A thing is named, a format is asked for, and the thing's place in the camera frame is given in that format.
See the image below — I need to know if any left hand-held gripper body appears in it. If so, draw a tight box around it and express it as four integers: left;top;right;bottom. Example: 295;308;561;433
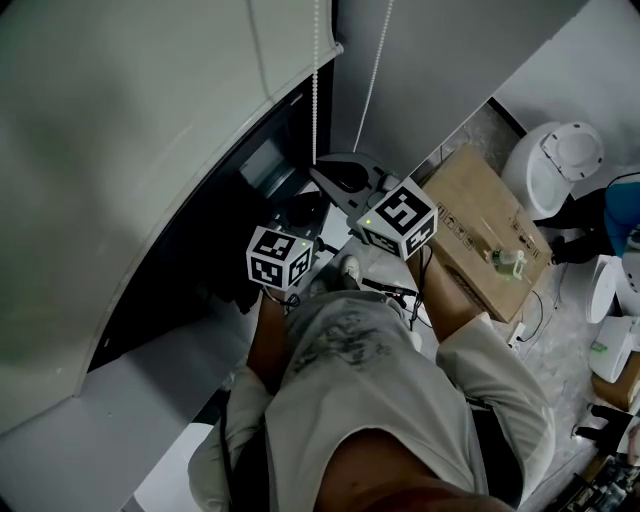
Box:
246;211;327;292

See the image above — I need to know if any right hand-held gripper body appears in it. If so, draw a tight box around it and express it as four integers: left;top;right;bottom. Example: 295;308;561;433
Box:
343;172;440;262

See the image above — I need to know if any white bead chain cord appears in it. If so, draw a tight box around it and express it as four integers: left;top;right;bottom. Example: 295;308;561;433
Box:
309;0;396;168

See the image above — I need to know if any white roller blind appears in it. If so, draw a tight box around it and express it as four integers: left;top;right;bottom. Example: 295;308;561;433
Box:
0;0;346;437

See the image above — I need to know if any person's right forearm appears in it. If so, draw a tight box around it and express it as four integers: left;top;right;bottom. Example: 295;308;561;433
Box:
403;248;482;345

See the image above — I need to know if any person's left forearm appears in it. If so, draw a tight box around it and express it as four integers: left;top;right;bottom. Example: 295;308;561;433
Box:
246;286;292;377

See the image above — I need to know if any black rod tool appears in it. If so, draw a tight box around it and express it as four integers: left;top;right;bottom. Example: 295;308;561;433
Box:
359;276;422;307

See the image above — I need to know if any large cardboard box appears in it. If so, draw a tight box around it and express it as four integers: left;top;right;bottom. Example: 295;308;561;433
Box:
419;143;555;325

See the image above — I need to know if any clear plastic bottle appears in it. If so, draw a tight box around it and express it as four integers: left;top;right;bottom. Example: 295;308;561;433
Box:
486;247;519;267

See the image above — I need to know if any white toilet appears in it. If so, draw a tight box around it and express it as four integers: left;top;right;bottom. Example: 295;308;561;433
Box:
501;121;606;222

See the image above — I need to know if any person's white shirt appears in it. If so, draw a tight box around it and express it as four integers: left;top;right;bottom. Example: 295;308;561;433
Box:
187;289;558;512

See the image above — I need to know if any white window sill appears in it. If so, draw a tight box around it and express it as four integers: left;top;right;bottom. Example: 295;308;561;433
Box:
0;188;362;512

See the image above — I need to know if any white toilet lid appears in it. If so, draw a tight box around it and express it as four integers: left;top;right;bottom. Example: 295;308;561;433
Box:
585;254;625;326

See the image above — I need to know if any white ceramic tank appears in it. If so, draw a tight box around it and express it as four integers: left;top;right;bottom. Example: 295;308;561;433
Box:
589;314;640;385

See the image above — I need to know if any person's bare chest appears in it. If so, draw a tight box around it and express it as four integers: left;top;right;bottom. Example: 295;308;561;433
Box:
317;424;517;512

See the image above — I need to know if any small brown box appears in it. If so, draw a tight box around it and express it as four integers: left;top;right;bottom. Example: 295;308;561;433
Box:
591;352;640;412

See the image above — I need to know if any black equipment pile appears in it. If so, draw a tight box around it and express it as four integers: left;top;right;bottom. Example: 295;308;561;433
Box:
571;402;640;512

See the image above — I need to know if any thin black cable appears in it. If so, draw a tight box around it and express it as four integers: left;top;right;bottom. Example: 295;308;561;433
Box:
518;288;545;345

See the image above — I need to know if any black shoulder strap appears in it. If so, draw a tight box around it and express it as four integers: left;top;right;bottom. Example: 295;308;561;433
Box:
467;394;525;507

